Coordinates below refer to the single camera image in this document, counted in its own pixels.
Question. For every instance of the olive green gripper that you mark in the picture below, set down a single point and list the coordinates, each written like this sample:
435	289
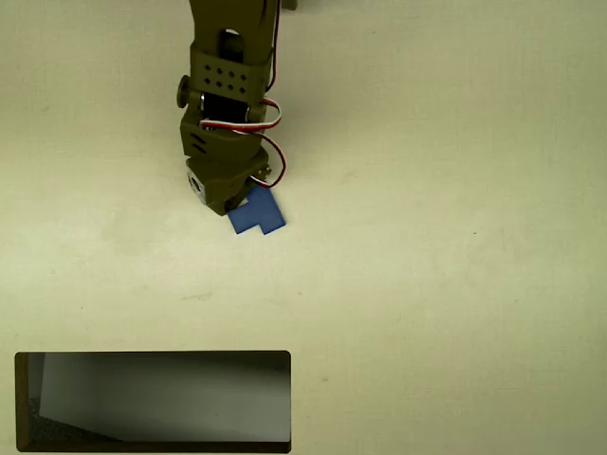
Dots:
227	195

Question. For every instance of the blue T-shaped block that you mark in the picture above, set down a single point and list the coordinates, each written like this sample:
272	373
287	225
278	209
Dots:
265	213

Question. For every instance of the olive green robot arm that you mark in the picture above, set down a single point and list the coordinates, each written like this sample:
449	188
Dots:
208	19

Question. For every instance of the dark rectangular bin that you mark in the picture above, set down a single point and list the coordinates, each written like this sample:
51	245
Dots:
142	403

